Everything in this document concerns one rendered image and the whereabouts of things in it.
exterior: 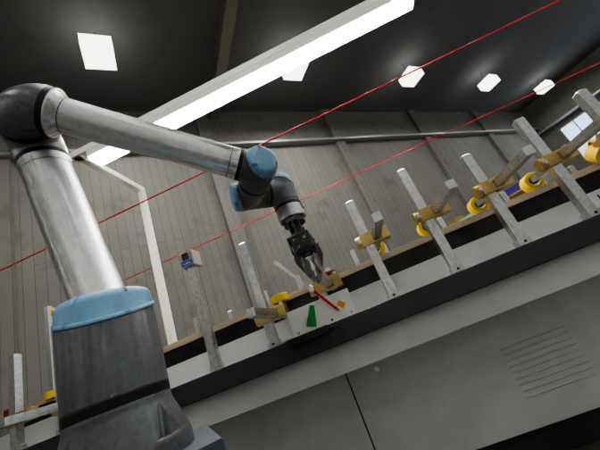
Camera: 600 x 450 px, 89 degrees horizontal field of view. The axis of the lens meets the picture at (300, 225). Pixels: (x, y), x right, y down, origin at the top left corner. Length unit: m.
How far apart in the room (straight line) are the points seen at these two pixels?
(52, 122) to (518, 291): 1.45
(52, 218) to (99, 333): 0.39
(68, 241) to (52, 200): 0.11
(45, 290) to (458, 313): 5.44
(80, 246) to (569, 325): 1.64
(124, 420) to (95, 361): 0.09
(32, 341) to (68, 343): 5.09
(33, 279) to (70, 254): 5.10
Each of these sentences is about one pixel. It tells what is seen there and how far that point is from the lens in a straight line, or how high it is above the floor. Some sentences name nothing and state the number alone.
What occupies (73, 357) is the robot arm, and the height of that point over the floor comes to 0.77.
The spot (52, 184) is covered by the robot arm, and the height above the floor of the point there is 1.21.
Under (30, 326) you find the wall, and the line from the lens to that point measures 5.74.
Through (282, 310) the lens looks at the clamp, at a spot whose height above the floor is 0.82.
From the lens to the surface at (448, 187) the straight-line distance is 1.07.
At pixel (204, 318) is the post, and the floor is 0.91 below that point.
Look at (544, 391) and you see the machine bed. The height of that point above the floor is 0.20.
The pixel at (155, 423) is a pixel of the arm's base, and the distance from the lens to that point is 0.56.
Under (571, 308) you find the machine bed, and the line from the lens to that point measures 1.62.
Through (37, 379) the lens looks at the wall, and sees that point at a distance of 5.58.
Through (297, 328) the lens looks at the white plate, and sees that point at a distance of 1.24.
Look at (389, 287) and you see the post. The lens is 1.22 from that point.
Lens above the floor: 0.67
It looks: 20 degrees up
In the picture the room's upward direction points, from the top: 22 degrees counter-clockwise
